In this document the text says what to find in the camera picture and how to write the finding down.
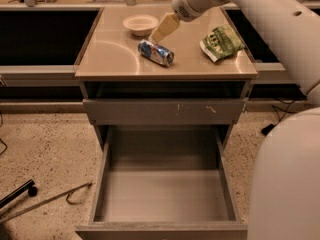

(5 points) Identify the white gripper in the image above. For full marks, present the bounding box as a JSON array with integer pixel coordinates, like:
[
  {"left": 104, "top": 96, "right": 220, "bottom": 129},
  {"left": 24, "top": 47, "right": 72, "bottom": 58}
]
[{"left": 149, "top": 0, "right": 228, "bottom": 43}]

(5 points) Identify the blue silver redbull can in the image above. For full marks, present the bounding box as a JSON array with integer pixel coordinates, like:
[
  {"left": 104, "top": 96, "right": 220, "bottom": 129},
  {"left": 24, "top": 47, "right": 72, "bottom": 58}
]
[{"left": 138, "top": 39, "right": 174, "bottom": 67}]

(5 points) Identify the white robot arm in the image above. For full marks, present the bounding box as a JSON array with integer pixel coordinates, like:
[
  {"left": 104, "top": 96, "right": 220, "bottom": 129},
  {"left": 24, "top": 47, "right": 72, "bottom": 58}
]
[{"left": 151, "top": 0, "right": 320, "bottom": 240}]

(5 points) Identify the closed top drawer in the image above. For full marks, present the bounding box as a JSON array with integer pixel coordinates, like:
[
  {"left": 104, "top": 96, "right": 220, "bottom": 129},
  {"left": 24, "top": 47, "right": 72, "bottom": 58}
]
[{"left": 83, "top": 99, "right": 244, "bottom": 125}]

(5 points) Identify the grey drawer cabinet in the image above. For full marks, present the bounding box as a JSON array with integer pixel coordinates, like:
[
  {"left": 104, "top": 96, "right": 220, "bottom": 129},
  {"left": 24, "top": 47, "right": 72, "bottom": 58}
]
[{"left": 75, "top": 4, "right": 257, "bottom": 144}]

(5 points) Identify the open middle drawer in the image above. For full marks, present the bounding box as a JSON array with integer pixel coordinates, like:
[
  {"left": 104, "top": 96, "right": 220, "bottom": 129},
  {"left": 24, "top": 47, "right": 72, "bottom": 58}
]
[{"left": 76, "top": 126, "right": 247, "bottom": 240}]

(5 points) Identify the white paper bowl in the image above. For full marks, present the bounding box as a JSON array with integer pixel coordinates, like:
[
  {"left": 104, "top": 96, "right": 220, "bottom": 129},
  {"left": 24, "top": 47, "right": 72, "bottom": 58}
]
[{"left": 123, "top": 14, "right": 158, "bottom": 37}]

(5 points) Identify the green chip bag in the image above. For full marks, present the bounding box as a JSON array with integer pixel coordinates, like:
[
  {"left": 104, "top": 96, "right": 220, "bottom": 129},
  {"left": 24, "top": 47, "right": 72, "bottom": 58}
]
[{"left": 200, "top": 25, "right": 245, "bottom": 62}]

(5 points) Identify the black power adapter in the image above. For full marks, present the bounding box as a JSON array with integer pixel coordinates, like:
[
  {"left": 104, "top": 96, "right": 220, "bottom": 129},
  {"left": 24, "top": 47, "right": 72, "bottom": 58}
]
[{"left": 261, "top": 124, "right": 275, "bottom": 136}]

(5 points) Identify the thin metal rod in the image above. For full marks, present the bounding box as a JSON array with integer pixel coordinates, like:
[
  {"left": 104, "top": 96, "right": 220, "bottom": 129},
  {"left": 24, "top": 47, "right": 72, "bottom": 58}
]
[{"left": 0, "top": 181, "right": 92, "bottom": 224}]

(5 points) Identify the black caster leg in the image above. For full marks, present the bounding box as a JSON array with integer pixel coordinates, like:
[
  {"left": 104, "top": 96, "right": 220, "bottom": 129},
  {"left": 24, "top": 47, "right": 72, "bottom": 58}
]
[{"left": 0, "top": 179, "right": 38, "bottom": 208}]

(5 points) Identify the black floor cable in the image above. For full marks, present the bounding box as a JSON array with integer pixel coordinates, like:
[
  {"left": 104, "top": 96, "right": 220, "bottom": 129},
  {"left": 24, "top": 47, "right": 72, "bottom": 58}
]
[{"left": 271, "top": 98, "right": 298, "bottom": 122}]

